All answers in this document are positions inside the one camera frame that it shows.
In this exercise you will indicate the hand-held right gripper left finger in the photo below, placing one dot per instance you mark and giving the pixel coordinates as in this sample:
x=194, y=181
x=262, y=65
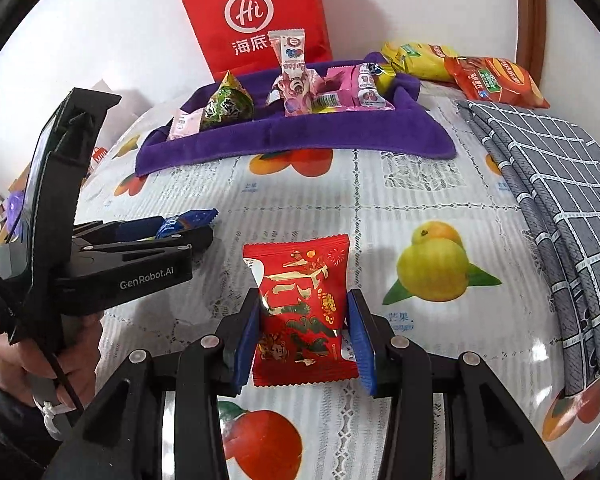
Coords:
x=245, y=345

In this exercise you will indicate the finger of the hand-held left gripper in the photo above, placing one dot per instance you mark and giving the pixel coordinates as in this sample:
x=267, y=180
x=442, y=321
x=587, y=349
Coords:
x=195, y=241
x=140, y=227

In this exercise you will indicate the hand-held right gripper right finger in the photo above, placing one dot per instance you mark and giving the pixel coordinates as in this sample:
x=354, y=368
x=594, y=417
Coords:
x=362, y=345

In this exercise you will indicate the blue snack packet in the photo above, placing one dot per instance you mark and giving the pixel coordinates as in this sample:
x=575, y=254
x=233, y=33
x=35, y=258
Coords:
x=195, y=217

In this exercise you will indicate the red gold snack packet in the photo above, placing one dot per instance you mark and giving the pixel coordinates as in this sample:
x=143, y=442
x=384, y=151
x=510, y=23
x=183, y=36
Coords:
x=300, y=310

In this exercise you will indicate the purple fabric tray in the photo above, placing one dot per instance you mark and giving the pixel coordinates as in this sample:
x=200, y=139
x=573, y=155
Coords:
x=280, y=132

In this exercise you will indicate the triangular yellow-green snack packet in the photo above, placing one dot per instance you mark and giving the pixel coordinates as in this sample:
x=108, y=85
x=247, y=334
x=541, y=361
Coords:
x=227, y=102

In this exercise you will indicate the pink cartoon snack packet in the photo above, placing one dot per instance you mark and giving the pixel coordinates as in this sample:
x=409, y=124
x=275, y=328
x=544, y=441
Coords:
x=292, y=92

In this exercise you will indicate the tall white snack packet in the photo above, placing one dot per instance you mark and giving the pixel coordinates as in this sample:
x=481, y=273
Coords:
x=290, y=50

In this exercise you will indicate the pink snack bag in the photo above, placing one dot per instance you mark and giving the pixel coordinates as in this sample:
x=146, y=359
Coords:
x=350, y=90

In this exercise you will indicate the person's left forearm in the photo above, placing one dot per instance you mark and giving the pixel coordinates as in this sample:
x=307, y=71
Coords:
x=10, y=420

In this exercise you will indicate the person's left hand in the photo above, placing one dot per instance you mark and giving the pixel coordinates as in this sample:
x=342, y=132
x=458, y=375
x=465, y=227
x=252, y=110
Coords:
x=82, y=360

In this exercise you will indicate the white plastic bag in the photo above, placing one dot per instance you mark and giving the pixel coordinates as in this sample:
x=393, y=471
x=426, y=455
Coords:
x=125, y=110

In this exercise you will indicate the fruit-printed bed mat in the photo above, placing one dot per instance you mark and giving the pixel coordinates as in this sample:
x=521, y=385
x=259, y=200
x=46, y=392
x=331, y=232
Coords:
x=430, y=200

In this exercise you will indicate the grey checked blanket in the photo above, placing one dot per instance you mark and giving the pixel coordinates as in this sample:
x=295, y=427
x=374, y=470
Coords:
x=555, y=185

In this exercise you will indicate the yellow snack bag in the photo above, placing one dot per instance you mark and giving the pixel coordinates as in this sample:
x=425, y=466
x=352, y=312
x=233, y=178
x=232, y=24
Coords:
x=420, y=60

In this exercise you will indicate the orange snack bag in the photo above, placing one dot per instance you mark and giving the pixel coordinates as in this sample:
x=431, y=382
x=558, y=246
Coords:
x=495, y=80

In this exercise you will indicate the brown wooden frame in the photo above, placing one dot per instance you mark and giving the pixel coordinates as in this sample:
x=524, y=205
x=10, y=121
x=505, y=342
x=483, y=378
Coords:
x=532, y=10

